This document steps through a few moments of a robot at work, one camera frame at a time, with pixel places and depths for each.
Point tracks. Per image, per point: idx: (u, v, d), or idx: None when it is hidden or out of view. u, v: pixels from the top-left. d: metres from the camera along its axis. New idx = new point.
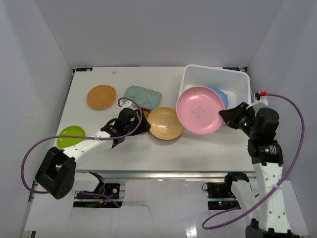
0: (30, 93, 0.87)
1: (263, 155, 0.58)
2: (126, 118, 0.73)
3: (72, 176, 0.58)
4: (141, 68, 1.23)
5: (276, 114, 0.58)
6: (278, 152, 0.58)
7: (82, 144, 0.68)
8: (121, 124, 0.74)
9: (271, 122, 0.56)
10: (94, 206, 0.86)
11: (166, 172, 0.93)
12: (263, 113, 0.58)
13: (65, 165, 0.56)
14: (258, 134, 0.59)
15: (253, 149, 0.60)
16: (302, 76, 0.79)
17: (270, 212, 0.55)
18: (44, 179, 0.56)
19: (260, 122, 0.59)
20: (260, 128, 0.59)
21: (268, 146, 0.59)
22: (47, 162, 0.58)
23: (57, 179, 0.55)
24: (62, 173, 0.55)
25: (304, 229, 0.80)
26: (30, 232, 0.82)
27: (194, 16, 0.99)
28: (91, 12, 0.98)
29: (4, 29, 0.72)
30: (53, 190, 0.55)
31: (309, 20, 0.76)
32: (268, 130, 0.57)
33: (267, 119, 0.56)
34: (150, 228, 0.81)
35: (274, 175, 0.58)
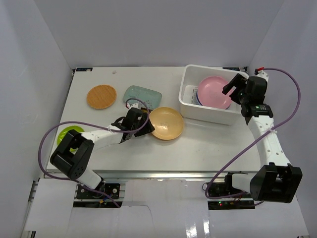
0: (30, 93, 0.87)
1: (255, 111, 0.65)
2: (134, 116, 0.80)
3: (86, 158, 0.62)
4: (141, 68, 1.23)
5: (263, 79, 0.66)
6: (268, 109, 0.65)
7: (98, 131, 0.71)
8: (130, 120, 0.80)
9: (258, 83, 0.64)
10: (94, 206, 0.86)
11: (166, 172, 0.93)
12: (252, 78, 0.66)
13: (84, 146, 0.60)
14: (249, 97, 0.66)
15: (245, 110, 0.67)
16: (301, 76, 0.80)
17: (269, 151, 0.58)
18: (60, 159, 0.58)
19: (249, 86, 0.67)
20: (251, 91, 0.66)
21: (259, 105, 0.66)
22: (64, 144, 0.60)
23: (74, 158, 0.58)
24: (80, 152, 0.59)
25: (304, 228, 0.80)
26: (30, 232, 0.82)
27: (193, 16, 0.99)
28: (91, 12, 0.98)
29: (4, 29, 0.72)
30: (69, 170, 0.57)
31: (309, 20, 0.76)
32: (257, 91, 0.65)
33: (256, 81, 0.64)
34: (150, 228, 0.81)
35: (266, 124, 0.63)
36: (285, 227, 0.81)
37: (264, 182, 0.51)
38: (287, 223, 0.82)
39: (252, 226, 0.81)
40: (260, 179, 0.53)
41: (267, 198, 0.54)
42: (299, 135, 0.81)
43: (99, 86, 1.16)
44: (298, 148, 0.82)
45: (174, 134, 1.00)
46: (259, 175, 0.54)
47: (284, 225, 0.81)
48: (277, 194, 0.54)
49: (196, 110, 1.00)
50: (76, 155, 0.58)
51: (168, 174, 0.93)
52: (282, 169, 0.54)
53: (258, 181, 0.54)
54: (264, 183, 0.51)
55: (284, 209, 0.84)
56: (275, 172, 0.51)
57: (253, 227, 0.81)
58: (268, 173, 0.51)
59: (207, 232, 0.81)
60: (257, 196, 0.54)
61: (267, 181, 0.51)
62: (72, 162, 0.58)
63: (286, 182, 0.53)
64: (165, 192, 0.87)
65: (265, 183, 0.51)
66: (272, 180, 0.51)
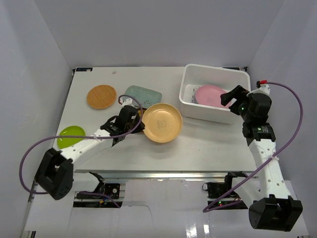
0: (30, 93, 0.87)
1: (257, 133, 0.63)
2: (128, 116, 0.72)
3: (70, 176, 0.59)
4: (141, 68, 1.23)
5: (268, 99, 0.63)
6: (270, 131, 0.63)
7: (81, 145, 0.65)
8: (123, 121, 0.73)
9: (262, 105, 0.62)
10: (94, 206, 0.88)
11: (166, 172, 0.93)
12: (256, 97, 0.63)
13: (63, 167, 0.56)
14: (252, 117, 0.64)
15: (247, 130, 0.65)
16: (302, 76, 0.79)
17: (269, 181, 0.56)
18: (42, 180, 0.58)
19: (253, 106, 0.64)
20: (254, 111, 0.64)
21: (261, 126, 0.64)
22: (44, 164, 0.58)
23: (55, 181, 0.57)
24: (60, 175, 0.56)
25: (304, 229, 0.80)
26: (29, 232, 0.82)
27: (194, 15, 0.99)
28: (91, 12, 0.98)
29: (4, 29, 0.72)
30: (53, 192, 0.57)
31: (309, 19, 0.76)
32: (261, 112, 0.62)
33: (260, 102, 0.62)
34: (150, 228, 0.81)
35: (268, 149, 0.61)
36: None
37: (263, 214, 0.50)
38: None
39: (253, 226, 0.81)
40: (259, 210, 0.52)
41: (266, 228, 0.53)
42: (300, 135, 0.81)
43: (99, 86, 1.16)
44: (299, 148, 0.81)
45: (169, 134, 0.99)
46: (258, 207, 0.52)
47: None
48: (277, 225, 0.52)
49: (196, 109, 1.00)
50: (56, 177, 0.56)
51: (168, 174, 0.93)
52: (282, 200, 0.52)
53: (257, 211, 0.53)
54: (264, 216, 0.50)
55: None
56: (274, 205, 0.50)
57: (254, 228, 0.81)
58: (268, 205, 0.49)
59: (207, 233, 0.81)
60: (255, 225, 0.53)
61: (266, 214, 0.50)
62: (53, 185, 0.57)
63: (285, 212, 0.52)
64: (165, 193, 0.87)
65: (264, 216, 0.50)
66: (271, 213, 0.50)
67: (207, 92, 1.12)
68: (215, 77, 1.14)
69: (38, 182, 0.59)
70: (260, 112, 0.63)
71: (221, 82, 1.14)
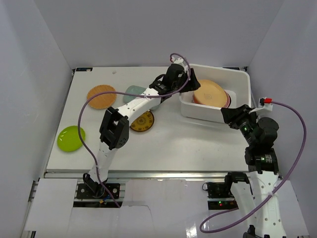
0: (30, 93, 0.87)
1: (259, 163, 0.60)
2: (174, 73, 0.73)
3: (126, 132, 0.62)
4: (141, 68, 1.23)
5: (276, 126, 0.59)
6: (274, 160, 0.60)
7: (135, 102, 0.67)
8: (169, 78, 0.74)
9: (270, 134, 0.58)
10: (94, 206, 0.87)
11: (166, 172, 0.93)
12: (262, 124, 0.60)
13: (122, 122, 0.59)
14: (256, 144, 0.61)
15: (249, 158, 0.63)
16: (302, 75, 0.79)
17: (266, 219, 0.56)
18: (105, 133, 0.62)
19: (259, 132, 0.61)
20: (259, 139, 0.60)
21: (264, 154, 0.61)
22: (106, 119, 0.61)
23: (114, 135, 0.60)
24: (120, 130, 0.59)
25: (304, 228, 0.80)
26: (30, 232, 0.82)
27: (193, 15, 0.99)
28: (91, 12, 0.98)
29: (4, 29, 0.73)
30: (112, 145, 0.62)
31: (309, 19, 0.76)
32: (267, 141, 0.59)
33: (267, 131, 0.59)
34: (150, 228, 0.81)
35: (269, 183, 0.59)
36: (285, 226, 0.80)
37: None
38: (287, 222, 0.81)
39: None
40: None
41: None
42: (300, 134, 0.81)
43: (100, 85, 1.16)
44: (299, 147, 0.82)
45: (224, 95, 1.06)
46: None
47: (284, 225, 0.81)
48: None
49: (196, 109, 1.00)
50: (116, 132, 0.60)
51: (168, 174, 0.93)
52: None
53: None
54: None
55: (285, 209, 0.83)
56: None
57: None
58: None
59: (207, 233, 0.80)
60: None
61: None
62: (113, 138, 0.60)
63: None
64: (165, 192, 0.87)
65: None
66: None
67: None
68: (215, 77, 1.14)
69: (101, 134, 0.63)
70: (265, 141, 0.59)
71: (221, 82, 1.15)
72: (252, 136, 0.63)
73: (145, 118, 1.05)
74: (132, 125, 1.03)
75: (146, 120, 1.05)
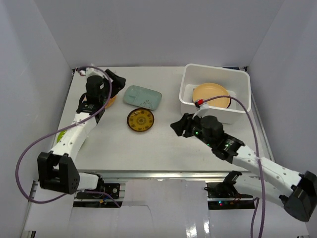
0: (29, 93, 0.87)
1: (230, 151, 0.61)
2: (95, 89, 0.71)
3: (74, 169, 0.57)
4: (141, 68, 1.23)
5: (214, 119, 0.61)
6: (236, 141, 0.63)
7: (68, 135, 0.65)
8: (94, 92, 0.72)
9: (218, 129, 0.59)
10: (94, 206, 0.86)
11: (166, 172, 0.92)
12: (206, 124, 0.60)
13: (63, 164, 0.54)
14: (214, 142, 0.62)
15: (222, 153, 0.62)
16: (302, 75, 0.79)
17: (278, 176, 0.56)
18: (52, 183, 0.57)
19: (208, 132, 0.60)
20: (214, 137, 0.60)
21: (226, 141, 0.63)
22: (44, 169, 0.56)
23: (62, 178, 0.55)
24: (64, 172, 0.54)
25: (304, 229, 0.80)
26: (30, 232, 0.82)
27: (193, 15, 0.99)
28: (90, 12, 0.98)
29: (4, 29, 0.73)
30: (65, 189, 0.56)
31: (309, 19, 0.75)
32: (220, 132, 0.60)
33: (215, 128, 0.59)
34: (150, 228, 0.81)
35: (249, 153, 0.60)
36: (285, 226, 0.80)
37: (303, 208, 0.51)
38: (287, 222, 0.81)
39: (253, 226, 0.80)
40: (299, 208, 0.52)
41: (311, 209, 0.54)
42: (299, 135, 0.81)
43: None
44: (298, 147, 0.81)
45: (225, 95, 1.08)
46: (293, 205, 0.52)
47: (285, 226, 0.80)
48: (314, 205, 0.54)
49: (196, 109, 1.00)
50: (61, 175, 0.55)
51: (168, 174, 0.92)
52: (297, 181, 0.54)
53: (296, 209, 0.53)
54: (305, 208, 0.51)
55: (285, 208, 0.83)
56: (302, 195, 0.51)
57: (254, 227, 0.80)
58: (300, 198, 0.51)
59: (207, 232, 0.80)
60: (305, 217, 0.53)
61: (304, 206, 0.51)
62: (62, 182, 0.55)
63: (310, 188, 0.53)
64: (165, 192, 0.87)
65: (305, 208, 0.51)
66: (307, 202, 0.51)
67: (207, 91, 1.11)
68: (215, 77, 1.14)
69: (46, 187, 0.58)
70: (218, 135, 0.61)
71: (221, 82, 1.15)
72: (206, 138, 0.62)
73: (145, 118, 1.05)
74: (132, 125, 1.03)
75: (146, 120, 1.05)
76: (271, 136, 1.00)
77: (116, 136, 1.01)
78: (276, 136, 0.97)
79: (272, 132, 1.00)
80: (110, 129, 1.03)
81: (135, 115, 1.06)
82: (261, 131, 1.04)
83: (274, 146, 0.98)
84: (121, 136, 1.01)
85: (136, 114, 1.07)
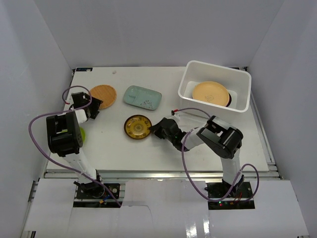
0: (30, 93, 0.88)
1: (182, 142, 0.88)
2: (80, 97, 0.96)
3: (78, 125, 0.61)
4: (141, 68, 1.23)
5: (171, 120, 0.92)
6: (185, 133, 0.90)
7: None
8: (79, 99, 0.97)
9: (173, 126, 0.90)
10: (94, 206, 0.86)
11: (165, 172, 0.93)
12: (164, 124, 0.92)
13: (69, 115, 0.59)
14: (174, 137, 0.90)
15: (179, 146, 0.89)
16: (301, 76, 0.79)
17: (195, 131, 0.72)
18: (59, 138, 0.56)
19: (167, 131, 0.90)
20: (171, 134, 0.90)
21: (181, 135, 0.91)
22: (52, 127, 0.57)
23: (70, 128, 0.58)
24: (72, 120, 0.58)
25: (304, 228, 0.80)
26: (30, 232, 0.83)
27: (193, 15, 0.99)
28: (90, 12, 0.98)
29: (4, 30, 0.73)
30: (73, 140, 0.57)
31: (309, 19, 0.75)
32: (174, 129, 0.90)
33: (170, 126, 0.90)
34: (149, 228, 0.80)
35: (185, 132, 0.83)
36: (285, 226, 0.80)
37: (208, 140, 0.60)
38: (288, 222, 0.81)
39: (253, 226, 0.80)
40: (212, 145, 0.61)
41: (232, 145, 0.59)
42: (299, 135, 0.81)
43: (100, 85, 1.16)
44: (298, 147, 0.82)
45: (225, 95, 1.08)
46: (208, 143, 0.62)
47: (285, 225, 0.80)
48: (233, 139, 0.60)
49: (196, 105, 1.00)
50: (68, 125, 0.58)
51: (168, 174, 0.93)
52: (209, 126, 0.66)
53: (211, 145, 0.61)
54: (216, 140, 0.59)
55: (284, 208, 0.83)
56: (205, 131, 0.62)
57: (254, 227, 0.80)
58: (203, 133, 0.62)
59: (207, 233, 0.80)
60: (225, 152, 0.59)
61: (210, 138, 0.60)
62: (70, 132, 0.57)
63: (221, 127, 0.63)
64: (165, 192, 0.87)
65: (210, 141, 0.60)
66: (210, 135, 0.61)
67: (207, 90, 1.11)
68: (215, 77, 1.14)
69: (53, 147, 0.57)
70: (174, 131, 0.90)
71: (221, 81, 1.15)
72: (168, 136, 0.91)
73: (142, 125, 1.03)
74: (130, 132, 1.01)
75: (144, 127, 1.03)
76: (271, 136, 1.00)
77: (116, 136, 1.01)
78: (276, 136, 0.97)
79: (272, 133, 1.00)
80: (109, 129, 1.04)
81: (132, 122, 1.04)
82: (260, 132, 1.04)
83: (274, 145, 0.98)
84: (121, 136, 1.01)
85: (134, 120, 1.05)
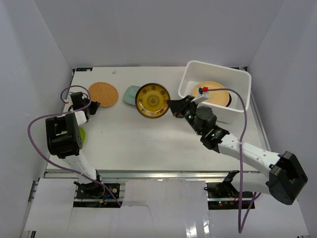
0: (30, 93, 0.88)
1: (217, 141, 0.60)
2: (79, 97, 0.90)
3: (77, 127, 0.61)
4: (141, 68, 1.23)
5: (208, 109, 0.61)
6: (222, 130, 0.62)
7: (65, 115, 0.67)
8: (79, 100, 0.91)
9: (211, 119, 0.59)
10: (94, 206, 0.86)
11: (166, 172, 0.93)
12: (200, 113, 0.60)
13: (69, 117, 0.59)
14: (205, 131, 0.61)
15: (208, 144, 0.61)
16: (301, 76, 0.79)
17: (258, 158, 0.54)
18: (60, 139, 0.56)
19: (200, 122, 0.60)
20: (205, 127, 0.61)
21: (215, 130, 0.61)
22: (51, 129, 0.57)
23: (70, 130, 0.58)
24: (71, 122, 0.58)
25: (304, 228, 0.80)
26: (30, 231, 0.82)
27: (193, 15, 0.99)
28: (90, 12, 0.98)
29: (4, 30, 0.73)
30: (73, 141, 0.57)
31: (309, 18, 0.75)
32: (212, 122, 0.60)
33: (208, 118, 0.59)
34: (149, 228, 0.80)
35: (233, 141, 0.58)
36: (285, 226, 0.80)
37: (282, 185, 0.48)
38: (288, 222, 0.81)
39: (253, 226, 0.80)
40: (280, 188, 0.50)
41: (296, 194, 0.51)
42: (299, 135, 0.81)
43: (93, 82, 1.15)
44: (298, 147, 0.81)
45: (224, 94, 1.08)
46: (276, 185, 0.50)
47: (285, 225, 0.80)
48: (299, 184, 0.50)
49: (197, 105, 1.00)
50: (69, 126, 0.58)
51: (168, 174, 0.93)
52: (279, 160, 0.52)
53: (277, 188, 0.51)
54: (288, 188, 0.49)
55: (284, 208, 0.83)
56: (279, 171, 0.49)
57: (254, 227, 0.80)
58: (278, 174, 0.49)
59: (207, 232, 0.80)
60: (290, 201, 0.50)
61: (282, 182, 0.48)
62: (70, 133, 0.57)
63: (292, 168, 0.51)
64: (165, 192, 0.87)
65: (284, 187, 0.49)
66: (284, 179, 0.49)
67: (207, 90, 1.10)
68: (215, 76, 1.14)
69: (53, 149, 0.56)
70: (210, 124, 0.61)
71: (221, 81, 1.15)
72: (198, 127, 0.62)
73: (158, 97, 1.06)
74: (142, 109, 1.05)
75: (160, 97, 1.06)
76: (271, 136, 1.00)
77: (116, 136, 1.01)
78: (276, 136, 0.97)
79: (272, 133, 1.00)
80: (109, 129, 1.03)
81: (143, 93, 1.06)
82: (260, 131, 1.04)
83: (274, 145, 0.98)
84: (121, 136, 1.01)
85: (146, 91, 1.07)
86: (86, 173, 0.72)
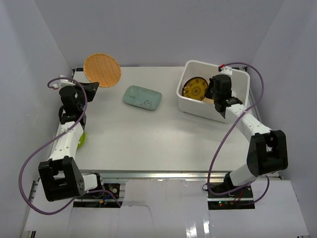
0: (30, 93, 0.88)
1: (226, 104, 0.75)
2: (72, 98, 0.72)
3: (77, 170, 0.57)
4: (141, 68, 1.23)
5: (227, 75, 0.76)
6: (237, 99, 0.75)
7: (62, 141, 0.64)
8: (72, 101, 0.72)
9: (225, 81, 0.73)
10: (94, 206, 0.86)
11: (166, 172, 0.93)
12: (218, 77, 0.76)
13: (65, 164, 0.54)
14: (219, 93, 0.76)
15: (219, 106, 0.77)
16: (301, 75, 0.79)
17: (251, 125, 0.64)
18: (59, 189, 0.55)
19: (217, 85, 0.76)
20: (219, 89, 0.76)
21: (229, 98, 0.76)
22: (48, 177, 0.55)
23: (69, 179, 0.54)
24: (68, 170, 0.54)
25: (304, 228, 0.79)
26: (30, 232, 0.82)
27: (193, 15, 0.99)
28: (90, 12, 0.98)
29: (5, 29, 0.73)
30: (73, 190, 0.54)
31: (309, 19, 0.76)
32: (225, 85, 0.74)
33: (222, 80, 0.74)
34: (149, 228, 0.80)
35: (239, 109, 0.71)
36: (285, 226, 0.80)
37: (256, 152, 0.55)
38: (288, 222, 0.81)
39: (253, 226, 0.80)
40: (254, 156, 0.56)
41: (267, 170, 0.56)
42: (299, 135, 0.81)
43: (83, 69, 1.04)
44: (298, 147, 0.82)
45: None
46: (251, 151, 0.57)
47: (285, 225, 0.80)
48: (276, 162, 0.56)
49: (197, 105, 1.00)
50: (67, 177, 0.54)
51: (168, 174, 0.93)
52: (267, 136, 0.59)
53: (252, 155, 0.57)
54: (260, 156, 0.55)
55: (284, 208, 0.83)
56: (261, 138, 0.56)
57: (254, 227, 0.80)
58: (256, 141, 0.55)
59: (207, 232, 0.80)
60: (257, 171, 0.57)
61: (258, 148, 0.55)
62: (69, 182, 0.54)
63: (277, 148, 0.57)
64: (165, 192, 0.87)
65: (259, 154, 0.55)
66: (262, 144, 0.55)
67: None
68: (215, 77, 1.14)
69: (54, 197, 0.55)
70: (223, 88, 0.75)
71: None
72: (215, 90, 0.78)
73: (199, 88, 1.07)
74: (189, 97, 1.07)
75: (201, 88, 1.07)
76: None
77: (116, 136, 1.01)
78: None
79: None
80: (110, 129, 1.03)
81: (190, 87, 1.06)
82: None
83: None
84: (121, 136, 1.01)
85: (191, 85, 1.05)
86: (89, 188, 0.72)
